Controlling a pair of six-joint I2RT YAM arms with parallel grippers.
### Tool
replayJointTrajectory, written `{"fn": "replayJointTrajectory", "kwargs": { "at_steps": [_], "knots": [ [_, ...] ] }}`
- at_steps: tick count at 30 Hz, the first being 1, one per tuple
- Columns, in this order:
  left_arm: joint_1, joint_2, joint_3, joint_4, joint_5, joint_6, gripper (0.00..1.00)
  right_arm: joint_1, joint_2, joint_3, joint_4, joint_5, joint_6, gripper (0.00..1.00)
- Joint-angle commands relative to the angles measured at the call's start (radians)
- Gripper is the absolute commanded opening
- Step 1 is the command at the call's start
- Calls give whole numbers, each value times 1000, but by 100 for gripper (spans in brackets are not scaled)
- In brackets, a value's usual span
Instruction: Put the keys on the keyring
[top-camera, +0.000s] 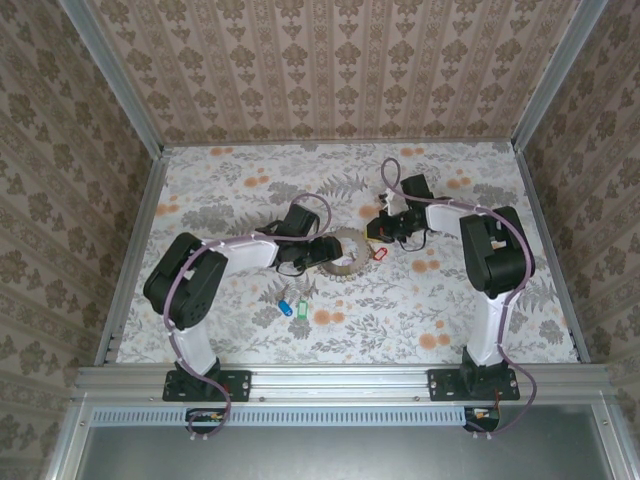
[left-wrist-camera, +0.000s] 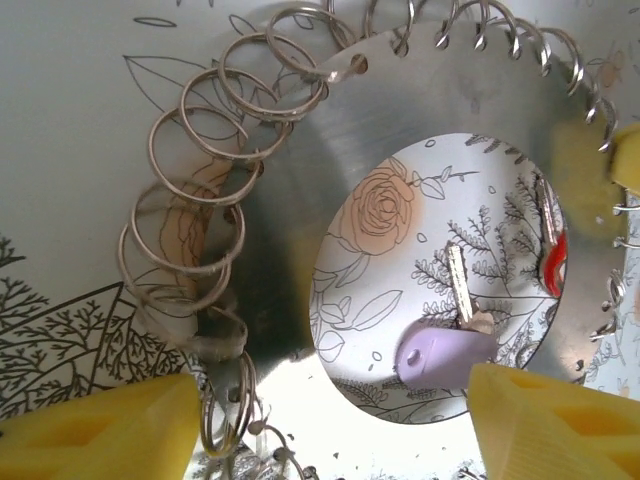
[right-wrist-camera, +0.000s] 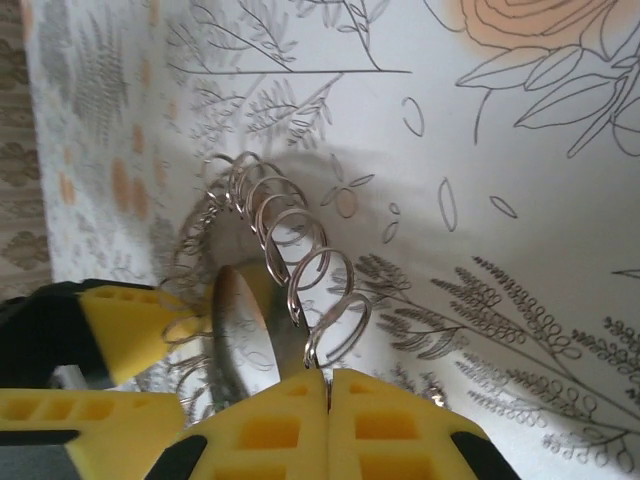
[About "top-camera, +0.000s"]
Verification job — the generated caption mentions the floral patterned table cover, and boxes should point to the floral patterned table cover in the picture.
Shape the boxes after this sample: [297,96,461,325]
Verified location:
[107,142,581,365]

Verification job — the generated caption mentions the grey metal sheet panel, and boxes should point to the grey metal sheet panel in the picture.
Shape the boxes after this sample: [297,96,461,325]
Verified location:
[74,422,614,480]

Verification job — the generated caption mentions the thin aluminium rail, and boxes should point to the thin aluminium rail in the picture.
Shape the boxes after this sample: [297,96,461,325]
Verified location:
[162,139,519,149]

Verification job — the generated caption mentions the wide aluminium frame rail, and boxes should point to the wide aluminium frame rail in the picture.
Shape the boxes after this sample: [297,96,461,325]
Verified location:
[73,363,617,404]

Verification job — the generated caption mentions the aluminium side rail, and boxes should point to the aluminium side rail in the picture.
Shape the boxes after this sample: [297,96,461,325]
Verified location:
[94,147,171,365]
[514,144,594,364]

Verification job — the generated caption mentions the grey slotted cable duct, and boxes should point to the grey slotted cable duct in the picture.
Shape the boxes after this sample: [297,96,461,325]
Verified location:
[91,404,470,428]

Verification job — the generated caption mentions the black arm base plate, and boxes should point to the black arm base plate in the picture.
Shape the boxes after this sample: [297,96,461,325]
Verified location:
[162,368,253,403]
[427,368,519,403]

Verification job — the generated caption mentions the aluminium corner post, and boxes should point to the aluminium corner post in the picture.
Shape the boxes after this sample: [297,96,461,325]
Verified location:
[58,0,166,154]
[512,0,611,151]

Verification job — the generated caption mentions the black connector box with wires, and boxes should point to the black connector box with wires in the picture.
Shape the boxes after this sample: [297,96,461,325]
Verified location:
[184,407,227,435]
[462,405,502,434]

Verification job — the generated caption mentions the aluminium lower frame rail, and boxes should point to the aluminium lower frame rail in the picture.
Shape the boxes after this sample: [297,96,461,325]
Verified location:
[44,399,94,480]
[597,399,640,480]

